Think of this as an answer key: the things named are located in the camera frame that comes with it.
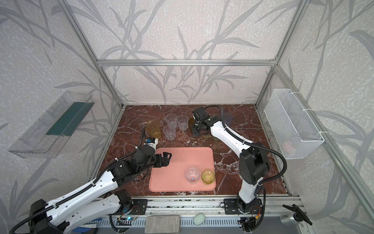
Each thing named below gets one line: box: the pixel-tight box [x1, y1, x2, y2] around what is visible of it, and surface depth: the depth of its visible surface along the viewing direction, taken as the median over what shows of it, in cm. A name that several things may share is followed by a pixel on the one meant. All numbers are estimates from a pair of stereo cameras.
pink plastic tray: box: [148, 147, 217, 193], surface depth 84 cm
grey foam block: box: [144, 214, 181, 234], surface depth 68 cm
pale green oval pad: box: [193, 213, 206, 226], surface depth 71 cm
